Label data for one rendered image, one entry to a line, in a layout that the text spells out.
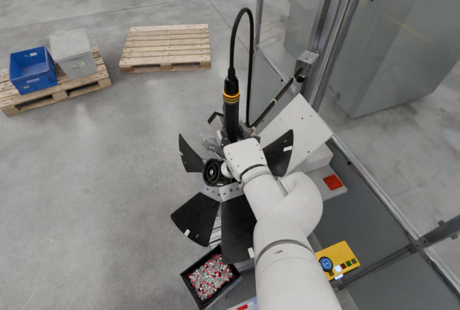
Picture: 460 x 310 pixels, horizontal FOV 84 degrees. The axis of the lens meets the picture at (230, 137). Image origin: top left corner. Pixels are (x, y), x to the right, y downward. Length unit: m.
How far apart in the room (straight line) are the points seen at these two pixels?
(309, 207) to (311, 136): 0.64
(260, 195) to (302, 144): 0.58
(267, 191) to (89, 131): 2.77
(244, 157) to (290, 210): 0.24
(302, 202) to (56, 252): 2.29
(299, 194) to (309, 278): 0.22
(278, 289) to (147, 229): 2.10
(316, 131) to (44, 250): 2.27
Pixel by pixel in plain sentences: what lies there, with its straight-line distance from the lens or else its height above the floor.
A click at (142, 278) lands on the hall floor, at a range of 2.27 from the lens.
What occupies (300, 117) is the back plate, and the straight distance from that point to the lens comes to 1.18.
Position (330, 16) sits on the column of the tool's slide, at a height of 1.64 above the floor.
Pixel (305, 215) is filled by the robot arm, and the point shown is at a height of 1.68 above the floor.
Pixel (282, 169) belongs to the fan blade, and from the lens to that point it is 0.87.
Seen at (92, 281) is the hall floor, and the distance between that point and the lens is 2.39.
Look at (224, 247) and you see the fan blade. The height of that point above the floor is 1.14.
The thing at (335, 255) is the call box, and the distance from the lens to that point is 1.17.
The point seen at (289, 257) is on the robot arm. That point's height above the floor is 1.80.
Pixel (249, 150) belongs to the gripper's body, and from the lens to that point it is 0.69.
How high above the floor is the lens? 2.14
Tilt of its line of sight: 51 degrees down
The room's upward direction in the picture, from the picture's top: straight up
